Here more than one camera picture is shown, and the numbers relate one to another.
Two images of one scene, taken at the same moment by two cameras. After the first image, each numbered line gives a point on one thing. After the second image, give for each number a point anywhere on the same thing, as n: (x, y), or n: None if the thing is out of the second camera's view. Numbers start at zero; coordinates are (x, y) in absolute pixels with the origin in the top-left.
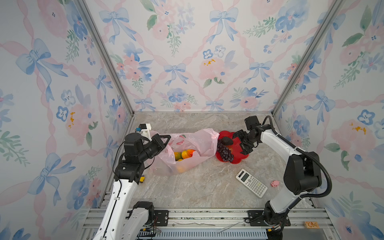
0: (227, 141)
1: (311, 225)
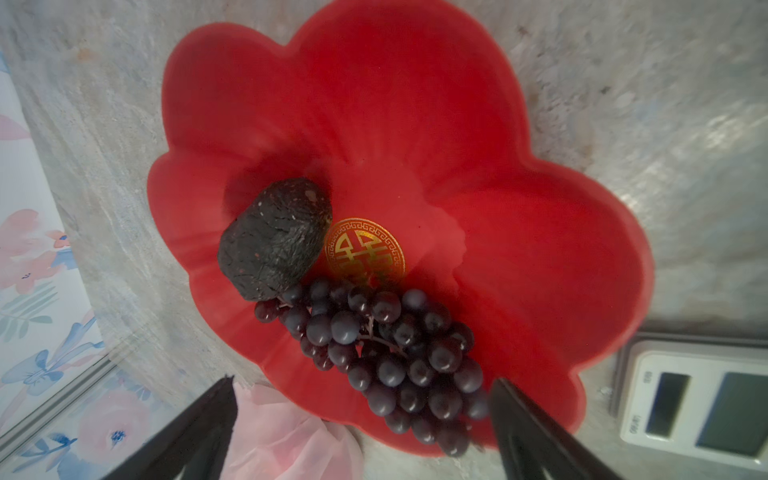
0: (270, 244)
1: None
